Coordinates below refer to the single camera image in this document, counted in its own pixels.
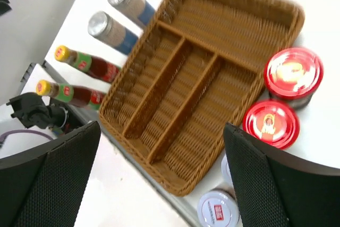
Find white-lid sauce jar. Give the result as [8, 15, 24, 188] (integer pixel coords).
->
[197, 189, 240, 227]
[221, 154, 233, 186]

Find silver-lid spice shaker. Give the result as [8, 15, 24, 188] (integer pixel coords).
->
[88, 11, 139, 55]
[107, 0, 155, 29]

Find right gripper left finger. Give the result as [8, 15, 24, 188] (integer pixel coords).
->
[1, 121, 101, 226]

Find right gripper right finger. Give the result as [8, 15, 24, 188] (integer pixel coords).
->
[223, 123, 339, 227]

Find brown wicker divided basket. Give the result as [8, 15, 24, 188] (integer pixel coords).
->
[99, 0, 305, 197]

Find red-lid sauce jar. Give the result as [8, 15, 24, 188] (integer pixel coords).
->
[242, 100, 300, 149]
[263, 47, 324, 110]

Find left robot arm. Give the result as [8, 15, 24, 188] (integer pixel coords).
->
[6, 92, 83, 137]

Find yellow-cap sauce bottle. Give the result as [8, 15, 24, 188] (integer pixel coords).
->
[54, 45, 120, 83]
[36, 80, 106, 111]

